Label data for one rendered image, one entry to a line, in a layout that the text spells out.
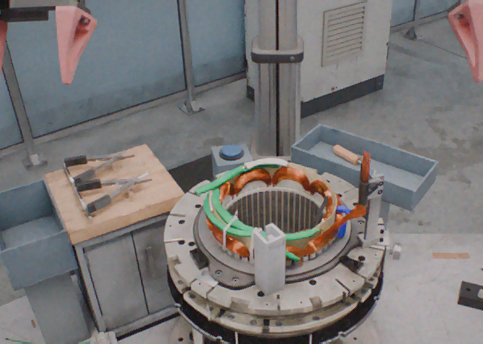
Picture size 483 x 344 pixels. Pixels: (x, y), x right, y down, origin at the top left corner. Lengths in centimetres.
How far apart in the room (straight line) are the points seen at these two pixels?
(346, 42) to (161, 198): 249
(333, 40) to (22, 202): 244
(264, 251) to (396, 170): 47
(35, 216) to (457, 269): 86
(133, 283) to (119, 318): 8
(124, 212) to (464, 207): 206
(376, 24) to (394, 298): 249
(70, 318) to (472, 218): 202
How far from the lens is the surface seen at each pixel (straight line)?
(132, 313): 107
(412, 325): 112
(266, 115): 122
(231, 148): 107
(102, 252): 95
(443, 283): 121
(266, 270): 67
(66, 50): 59
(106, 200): 90
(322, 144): 112
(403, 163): 106
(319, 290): 72
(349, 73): 342
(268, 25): 114
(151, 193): 94
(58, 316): 105
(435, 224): 261
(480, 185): 292
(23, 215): 107
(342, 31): 324
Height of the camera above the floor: 162
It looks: 35 degrees down
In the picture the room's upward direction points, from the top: 3 degrees counter-clockwise
